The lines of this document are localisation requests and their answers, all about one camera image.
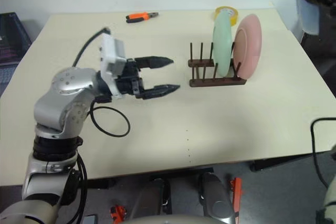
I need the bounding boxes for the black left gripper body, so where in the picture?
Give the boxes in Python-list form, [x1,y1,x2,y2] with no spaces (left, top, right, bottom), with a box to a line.
[116,58,145,100]

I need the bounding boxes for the beige rounded robot torso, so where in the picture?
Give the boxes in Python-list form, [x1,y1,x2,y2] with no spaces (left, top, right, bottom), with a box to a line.
[125,214,237,224]

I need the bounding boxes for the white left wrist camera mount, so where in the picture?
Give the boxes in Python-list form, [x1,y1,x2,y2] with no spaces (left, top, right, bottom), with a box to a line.
[99,33,127,101]

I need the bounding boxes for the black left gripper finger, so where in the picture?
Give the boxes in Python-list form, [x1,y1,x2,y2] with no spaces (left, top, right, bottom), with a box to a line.
[134,55,175,71]
[142,84,181,101]

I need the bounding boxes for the black table frame bar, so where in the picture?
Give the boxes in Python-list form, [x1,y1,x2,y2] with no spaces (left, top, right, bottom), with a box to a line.
[249,152,313,173]

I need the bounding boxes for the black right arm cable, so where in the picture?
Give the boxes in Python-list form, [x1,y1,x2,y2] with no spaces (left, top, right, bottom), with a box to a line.
[310,116,336,189]

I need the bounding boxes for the red plastic plate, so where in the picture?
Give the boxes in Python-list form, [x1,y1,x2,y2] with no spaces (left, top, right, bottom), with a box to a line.
[233,13,264,81]

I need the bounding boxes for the yellow tape roll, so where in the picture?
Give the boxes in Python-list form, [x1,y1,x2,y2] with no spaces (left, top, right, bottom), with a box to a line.
[213,6,240,27]

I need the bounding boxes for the orange and black clamp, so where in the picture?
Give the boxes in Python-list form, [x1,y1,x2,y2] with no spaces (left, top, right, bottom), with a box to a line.
[109,204,129,222]
[229,177,244,224]

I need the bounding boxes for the brown wooden dish rack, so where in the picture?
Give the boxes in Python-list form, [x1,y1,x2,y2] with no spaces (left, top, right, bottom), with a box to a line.
[187,41,248,89]

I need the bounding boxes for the grey rounded robot leg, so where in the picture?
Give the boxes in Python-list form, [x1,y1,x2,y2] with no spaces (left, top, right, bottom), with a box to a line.
[197,172,236,224]
[130,177,172,217]

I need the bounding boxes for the green plastic plate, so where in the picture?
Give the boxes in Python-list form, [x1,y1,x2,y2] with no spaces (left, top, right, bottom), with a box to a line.
[212,11,234,77]

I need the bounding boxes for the orange and black pliers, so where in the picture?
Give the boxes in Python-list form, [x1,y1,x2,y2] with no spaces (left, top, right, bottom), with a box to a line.
[125,12,160,24]

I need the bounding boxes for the black laptop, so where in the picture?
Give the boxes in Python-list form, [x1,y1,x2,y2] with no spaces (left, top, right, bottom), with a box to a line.
[0,12,33,97]

